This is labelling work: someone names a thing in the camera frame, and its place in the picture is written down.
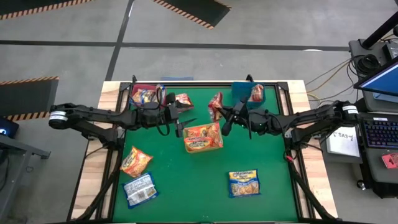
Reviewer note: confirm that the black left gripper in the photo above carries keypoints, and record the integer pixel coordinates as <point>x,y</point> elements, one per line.
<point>155,113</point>

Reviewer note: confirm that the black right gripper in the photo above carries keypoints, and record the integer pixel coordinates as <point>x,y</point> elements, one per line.
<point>248,119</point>

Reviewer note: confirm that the red Maruchan noodle pack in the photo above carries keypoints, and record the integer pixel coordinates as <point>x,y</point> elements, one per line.
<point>256,92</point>
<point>184,99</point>
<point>214,104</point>

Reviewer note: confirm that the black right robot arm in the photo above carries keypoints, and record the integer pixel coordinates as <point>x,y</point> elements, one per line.
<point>311,115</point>

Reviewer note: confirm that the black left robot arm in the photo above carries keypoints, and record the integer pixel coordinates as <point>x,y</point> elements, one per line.
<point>93,115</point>

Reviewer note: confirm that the blue plastic bin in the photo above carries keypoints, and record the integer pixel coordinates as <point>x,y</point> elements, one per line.
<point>239,90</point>

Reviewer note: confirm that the red plastic bin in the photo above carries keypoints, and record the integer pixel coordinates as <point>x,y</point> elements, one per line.
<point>134,87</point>

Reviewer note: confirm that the green table mat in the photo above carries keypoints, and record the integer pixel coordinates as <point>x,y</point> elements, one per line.
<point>217,202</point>

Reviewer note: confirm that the black hazard-striped floor mat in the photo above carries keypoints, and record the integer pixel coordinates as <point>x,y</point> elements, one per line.
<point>25,96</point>
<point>199,11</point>
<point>18,6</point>

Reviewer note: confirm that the white SA3 label sheet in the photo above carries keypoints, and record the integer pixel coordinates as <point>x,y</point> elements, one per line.
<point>343,144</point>

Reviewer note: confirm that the workstation desk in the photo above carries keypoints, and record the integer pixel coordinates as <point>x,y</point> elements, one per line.
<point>354,46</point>

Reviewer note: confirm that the caster wheel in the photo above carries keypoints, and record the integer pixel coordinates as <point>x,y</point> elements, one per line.
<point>360,185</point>

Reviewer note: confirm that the black backlit keyboard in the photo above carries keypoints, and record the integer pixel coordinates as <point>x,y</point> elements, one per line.
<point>381,132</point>

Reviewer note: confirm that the grey workstation shelf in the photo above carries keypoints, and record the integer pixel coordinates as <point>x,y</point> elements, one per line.
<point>373,165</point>

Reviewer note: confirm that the black monitor pole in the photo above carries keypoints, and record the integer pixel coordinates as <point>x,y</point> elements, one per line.
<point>377,32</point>

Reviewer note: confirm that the pink card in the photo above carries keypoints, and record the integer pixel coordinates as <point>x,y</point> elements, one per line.
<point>390,160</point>

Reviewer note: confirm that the grey metal cart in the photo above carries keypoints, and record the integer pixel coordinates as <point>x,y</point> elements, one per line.
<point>18,146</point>

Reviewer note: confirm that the black box device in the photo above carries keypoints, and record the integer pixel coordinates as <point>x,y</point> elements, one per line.
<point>392,51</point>

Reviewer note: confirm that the black equipment case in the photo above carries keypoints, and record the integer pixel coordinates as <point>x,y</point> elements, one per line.
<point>385,188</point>

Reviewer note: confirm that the black device with blue light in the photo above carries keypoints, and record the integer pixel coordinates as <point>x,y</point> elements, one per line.
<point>7,129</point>

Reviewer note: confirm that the black aluminium table frame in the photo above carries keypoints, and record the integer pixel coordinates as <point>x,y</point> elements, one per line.
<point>282,87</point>

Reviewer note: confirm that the grey base plate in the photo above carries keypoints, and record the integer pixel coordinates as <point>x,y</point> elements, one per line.
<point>342,160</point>

